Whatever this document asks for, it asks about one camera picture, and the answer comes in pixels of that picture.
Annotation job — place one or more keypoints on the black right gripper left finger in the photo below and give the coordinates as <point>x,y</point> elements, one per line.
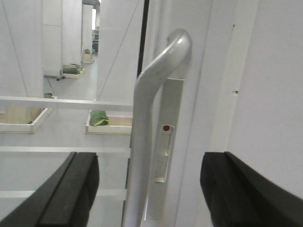
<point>64,199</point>

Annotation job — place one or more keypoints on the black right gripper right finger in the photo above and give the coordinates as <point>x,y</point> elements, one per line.
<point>238,196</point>

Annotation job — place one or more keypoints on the white framed sliding glass door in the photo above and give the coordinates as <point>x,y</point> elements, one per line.
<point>132,34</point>

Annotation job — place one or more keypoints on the grey metal door handle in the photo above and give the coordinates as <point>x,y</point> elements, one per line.
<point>151,79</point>

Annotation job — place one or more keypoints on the grey door lock plate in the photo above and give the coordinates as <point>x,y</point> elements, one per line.
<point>167,120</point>

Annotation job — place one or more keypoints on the white door jamb frame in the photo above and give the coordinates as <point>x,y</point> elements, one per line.
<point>259,114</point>

